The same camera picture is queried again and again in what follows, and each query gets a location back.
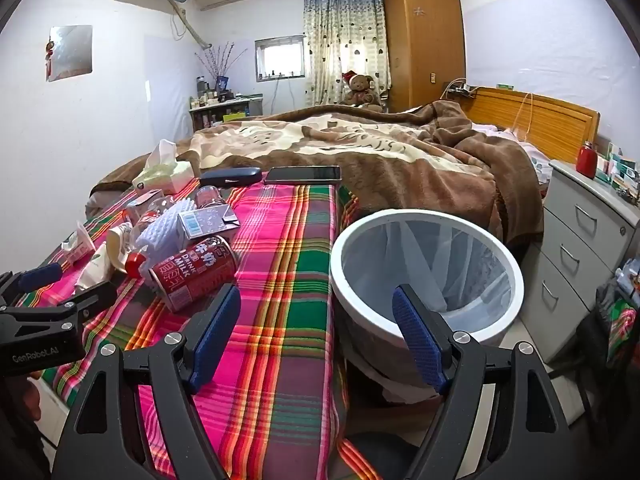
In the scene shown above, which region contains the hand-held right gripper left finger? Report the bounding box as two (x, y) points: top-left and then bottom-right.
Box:
(52, 284), (242, 480)

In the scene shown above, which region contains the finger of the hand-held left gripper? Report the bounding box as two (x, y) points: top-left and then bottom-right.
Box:
(0, 263), (65, 307)
(55, 281), (119, 328)

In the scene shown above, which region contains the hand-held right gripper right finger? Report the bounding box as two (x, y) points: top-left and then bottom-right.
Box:
(391, 284), (583, 480)

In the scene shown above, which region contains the white wrapper with green logo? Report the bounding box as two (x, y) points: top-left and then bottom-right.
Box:
(72, 246), (118, 295)

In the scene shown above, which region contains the red milk can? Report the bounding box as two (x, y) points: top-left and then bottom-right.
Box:
(148, 236), (237, 313)

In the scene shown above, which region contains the white round trash bin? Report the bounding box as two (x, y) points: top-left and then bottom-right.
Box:
(330, 210), (525, 406)

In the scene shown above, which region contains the purple milk drink carton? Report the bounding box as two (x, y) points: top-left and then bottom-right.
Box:
(177, 206), (240, 241)

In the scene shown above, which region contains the small clear glass jar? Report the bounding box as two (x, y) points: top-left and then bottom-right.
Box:
(195, 186), (228, 209)

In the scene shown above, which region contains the translucent white bin liner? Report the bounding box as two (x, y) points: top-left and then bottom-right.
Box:
(342, 220), (511, 331)

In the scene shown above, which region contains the pink green plaid sheet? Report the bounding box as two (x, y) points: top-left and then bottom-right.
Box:
(15, 180), (383, 480)

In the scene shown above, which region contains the white tissue pack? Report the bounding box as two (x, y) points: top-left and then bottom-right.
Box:
(132, 139), (193, 195)

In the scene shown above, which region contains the brown patterned blanket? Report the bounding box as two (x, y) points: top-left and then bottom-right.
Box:
(85, 100), (546, 256)

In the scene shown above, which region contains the dark blue glasses case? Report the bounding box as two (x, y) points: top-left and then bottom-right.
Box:
(199, 166), (263, 188)

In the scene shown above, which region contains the grey drawer cabinet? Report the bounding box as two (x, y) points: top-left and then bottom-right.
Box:
(520, 159), (640, 365)

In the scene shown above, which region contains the black chair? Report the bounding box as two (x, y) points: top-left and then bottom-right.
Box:
(545, 310), (640, 441)

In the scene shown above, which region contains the dark grey garment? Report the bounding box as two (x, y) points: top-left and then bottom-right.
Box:
(575, 280), (621, 411)

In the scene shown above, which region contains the black smartphone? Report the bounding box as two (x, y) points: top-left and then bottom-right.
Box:
(263, 165), (342, 184)

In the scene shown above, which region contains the plaid cloth on chair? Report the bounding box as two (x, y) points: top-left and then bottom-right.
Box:
(606, 296), (640, 361)

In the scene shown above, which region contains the pink bedding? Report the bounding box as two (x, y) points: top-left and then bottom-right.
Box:
(470, 122), (553, 186)

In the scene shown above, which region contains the grey printed plastic package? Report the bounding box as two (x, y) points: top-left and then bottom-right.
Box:
(615, 257), (640, 301)

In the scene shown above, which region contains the cluttered low shelf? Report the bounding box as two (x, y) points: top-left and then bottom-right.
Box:
(188, 92), (265, 133)

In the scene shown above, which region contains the wooden bed headboard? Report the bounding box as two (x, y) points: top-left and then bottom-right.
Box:
(459, 86), (601, 165)

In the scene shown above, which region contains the brown teddy bear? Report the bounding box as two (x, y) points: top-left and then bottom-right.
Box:
(340, 71), (383, 109)

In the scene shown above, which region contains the blue vase with branches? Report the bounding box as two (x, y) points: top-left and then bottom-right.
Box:
(195, 42), (248, 92)

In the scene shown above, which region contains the pile of medicine boxes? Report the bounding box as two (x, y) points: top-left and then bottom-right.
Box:
(595, 142), (640, 201)

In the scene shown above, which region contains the wooden wardrobe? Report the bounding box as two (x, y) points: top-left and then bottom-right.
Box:
(384, 0), (467, 113)

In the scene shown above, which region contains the wrapped air conditioner pipe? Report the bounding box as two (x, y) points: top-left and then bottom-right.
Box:
(170, 0), (216, 53)

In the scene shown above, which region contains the patterned window curtain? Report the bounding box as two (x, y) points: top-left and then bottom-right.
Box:
(302, 0), (392, 108)

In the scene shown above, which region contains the silvery wall poster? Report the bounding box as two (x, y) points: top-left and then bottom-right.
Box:
(46, 25), (94, 82)

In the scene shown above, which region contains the small wall window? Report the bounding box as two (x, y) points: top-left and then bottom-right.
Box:
(254, 35), (306, 82)

